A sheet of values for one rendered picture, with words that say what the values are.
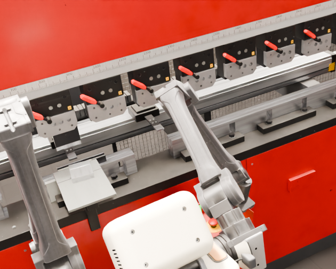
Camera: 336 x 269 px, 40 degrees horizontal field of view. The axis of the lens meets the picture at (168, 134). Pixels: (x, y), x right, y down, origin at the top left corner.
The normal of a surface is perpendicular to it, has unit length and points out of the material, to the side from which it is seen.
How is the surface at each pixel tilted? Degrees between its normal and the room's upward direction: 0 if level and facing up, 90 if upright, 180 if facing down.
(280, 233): 90
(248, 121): 90
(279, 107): 90
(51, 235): 81
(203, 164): 42
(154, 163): 0
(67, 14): 90
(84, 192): 0
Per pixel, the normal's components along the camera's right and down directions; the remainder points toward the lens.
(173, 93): -0.41, -0.30
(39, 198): 0.43, 0.28
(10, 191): -0.11, -0.84
